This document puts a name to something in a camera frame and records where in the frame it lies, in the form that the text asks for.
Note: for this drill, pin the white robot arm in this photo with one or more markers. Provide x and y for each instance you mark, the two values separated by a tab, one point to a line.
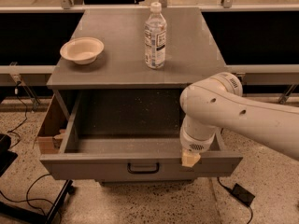
217	102

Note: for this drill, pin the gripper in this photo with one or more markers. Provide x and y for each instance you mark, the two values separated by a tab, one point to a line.
195	144

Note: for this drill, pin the grey drawer cabinet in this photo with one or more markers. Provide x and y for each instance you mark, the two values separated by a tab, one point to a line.
191	54

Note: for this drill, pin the white paper bowl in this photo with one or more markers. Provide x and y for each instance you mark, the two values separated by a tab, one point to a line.
82	50

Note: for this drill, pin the black stand base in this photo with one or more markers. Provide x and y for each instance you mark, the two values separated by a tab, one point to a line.
26	211

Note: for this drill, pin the grey top drawer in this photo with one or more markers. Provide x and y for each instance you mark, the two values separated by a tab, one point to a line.
131	136

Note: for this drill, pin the cardboard box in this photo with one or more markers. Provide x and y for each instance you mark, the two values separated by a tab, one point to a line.
51	133

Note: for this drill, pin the clear plastic water bottle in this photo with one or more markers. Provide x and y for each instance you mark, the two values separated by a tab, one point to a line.
155	37

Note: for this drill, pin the black power adapter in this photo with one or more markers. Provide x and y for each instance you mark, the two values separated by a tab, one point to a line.
243	195

